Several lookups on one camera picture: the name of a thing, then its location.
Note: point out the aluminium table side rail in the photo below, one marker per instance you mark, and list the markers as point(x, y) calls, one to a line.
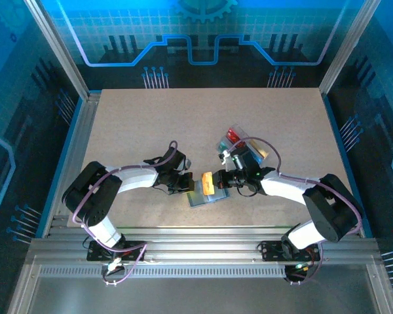
point(82, 131)

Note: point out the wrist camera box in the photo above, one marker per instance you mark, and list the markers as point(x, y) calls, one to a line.
point(187, 165)
point(228, 163)

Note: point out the teal card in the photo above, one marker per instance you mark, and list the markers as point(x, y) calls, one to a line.
point(222, 146)

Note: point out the teal leather card holder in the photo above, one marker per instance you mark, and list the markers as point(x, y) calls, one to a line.
point(196, 201)

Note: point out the blue table side trim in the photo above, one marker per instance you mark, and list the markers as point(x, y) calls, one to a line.
point(336, 131)
point(61, 163)

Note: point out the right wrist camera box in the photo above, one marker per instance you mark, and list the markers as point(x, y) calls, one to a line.
point(228, 163)

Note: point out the grey metal panel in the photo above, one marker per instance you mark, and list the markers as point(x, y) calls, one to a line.
point(199, 297)

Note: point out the gold VIP card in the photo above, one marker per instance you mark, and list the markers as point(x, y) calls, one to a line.
point(208, 184)
point(262, 150)

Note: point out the aluminium frame leg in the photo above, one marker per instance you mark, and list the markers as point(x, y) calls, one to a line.
point(23, 288)
point(381, 288)

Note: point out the blue card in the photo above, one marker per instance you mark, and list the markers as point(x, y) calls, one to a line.
point(256, 157)

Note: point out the clear plastic card tray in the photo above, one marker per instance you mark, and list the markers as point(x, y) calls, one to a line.
point(244, 132)

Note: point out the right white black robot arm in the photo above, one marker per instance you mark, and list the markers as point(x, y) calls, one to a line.
point(330, 216)

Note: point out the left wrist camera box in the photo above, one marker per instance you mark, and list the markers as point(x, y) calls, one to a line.
point(187, 165)

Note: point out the aluminium frame rail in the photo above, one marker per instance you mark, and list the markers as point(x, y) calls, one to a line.
point(199, 245)

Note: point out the aluminium frame post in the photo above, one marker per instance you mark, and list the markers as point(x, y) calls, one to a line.
point(346, 49)
point(59, 49)

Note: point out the red VIP card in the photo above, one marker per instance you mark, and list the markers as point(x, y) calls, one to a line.
point(233, 134)

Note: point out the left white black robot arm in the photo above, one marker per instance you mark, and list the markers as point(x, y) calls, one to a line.
point(98, 209)

